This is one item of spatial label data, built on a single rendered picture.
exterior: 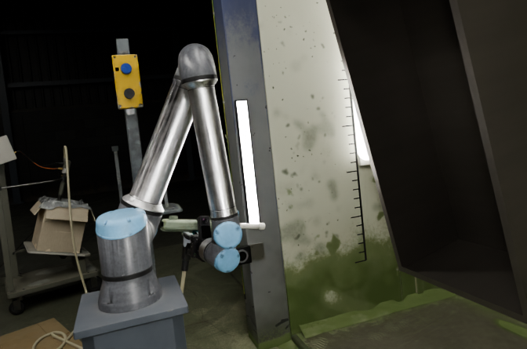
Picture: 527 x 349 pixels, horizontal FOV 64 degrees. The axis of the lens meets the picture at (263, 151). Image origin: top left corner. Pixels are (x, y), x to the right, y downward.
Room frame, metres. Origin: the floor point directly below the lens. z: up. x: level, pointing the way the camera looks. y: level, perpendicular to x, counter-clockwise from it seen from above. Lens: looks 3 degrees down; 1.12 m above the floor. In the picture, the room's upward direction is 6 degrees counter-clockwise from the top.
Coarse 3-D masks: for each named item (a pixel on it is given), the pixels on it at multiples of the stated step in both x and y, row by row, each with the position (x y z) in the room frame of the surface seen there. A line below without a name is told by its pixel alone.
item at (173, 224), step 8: (176, 216) 1.72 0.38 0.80; (168, 224) 1.68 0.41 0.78; (176, 224) 1.69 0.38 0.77; (184, 224) 1.71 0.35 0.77; (192, 224) 1.73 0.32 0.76; (240, 224) 1.86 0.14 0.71; (248, 224) 1.88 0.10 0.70; (256, 224) 1.91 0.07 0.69; (264, 224) 1.93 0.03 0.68; (184, 248) 1.73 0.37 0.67; (184, 256) 1.72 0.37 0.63; (184, 264) 1.73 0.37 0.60
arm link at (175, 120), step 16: (176, 80) 1.44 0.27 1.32; (176, 96) 1.43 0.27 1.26; (176, 112) 1.43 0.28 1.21; (160, 128) 1.43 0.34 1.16; (176, 128) 1.43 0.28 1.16; (160, 144) 1.42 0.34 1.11; (176, 144) 1.44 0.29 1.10; (144, 160) 1.43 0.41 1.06; (160, 160) 1.42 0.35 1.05; (176, 160) 1.47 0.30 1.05; (144, 176) 1.41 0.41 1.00; (160, 176) 1.42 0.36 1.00; (144, 192) 1.41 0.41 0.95; (160, 192) 1.43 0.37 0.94; (144, 208) 1.39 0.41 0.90; (160, 208) 1.44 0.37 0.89
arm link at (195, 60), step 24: (192, 48) 1.35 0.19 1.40; (192, 72) 1.30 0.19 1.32; (192, 96) 1.32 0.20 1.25; (216, 120) 1.33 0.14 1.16; (216, 144) 1.32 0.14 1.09; (216, 168) 1.32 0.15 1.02; (216, 192) 1.32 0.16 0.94; (216, 216) 1.32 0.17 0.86; (216, 240) 1.30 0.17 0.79; (240, 240) 1.32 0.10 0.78
